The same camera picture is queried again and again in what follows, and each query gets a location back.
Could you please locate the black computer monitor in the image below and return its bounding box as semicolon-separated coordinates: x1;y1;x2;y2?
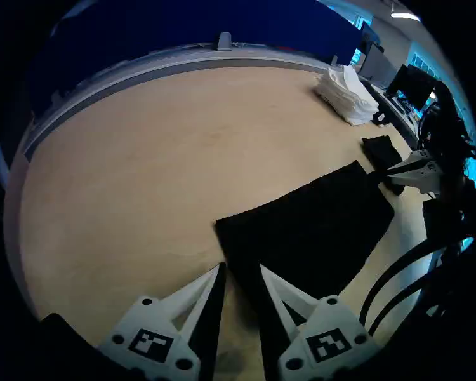
358;43;399;86
385;63;435;113

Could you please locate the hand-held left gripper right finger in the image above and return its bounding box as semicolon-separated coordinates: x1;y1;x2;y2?
258;264;382;381

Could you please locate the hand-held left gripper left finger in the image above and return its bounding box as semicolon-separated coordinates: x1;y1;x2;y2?
96;262;227;381

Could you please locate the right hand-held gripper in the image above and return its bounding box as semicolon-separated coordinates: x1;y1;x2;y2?
374;80;476;240

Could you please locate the stack of black towels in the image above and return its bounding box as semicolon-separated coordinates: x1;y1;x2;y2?
361;135;404;171

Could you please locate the blue desk screen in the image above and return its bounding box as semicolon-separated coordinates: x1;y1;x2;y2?
23;0;362;161

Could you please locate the stack of white towels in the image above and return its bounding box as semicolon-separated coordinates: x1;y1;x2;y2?
314;64;380;127

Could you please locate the black cable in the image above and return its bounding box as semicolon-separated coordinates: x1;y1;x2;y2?
367;274;429;338
358;237;447;327

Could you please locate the black towel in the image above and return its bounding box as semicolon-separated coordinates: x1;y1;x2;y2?
215;159;395;338

